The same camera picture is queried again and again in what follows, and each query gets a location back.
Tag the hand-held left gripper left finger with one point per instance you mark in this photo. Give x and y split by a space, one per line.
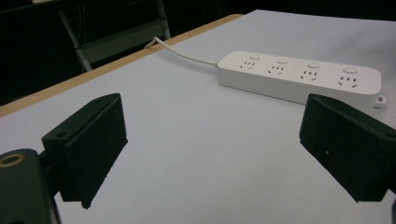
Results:
90 146

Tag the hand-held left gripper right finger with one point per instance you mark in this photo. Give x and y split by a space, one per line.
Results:
348 146

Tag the white power strip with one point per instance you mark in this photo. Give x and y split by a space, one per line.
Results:
299 74

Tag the small white plug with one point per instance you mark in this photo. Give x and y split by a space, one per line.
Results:
380 102

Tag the metal stand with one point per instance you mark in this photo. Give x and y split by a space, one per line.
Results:
121 37

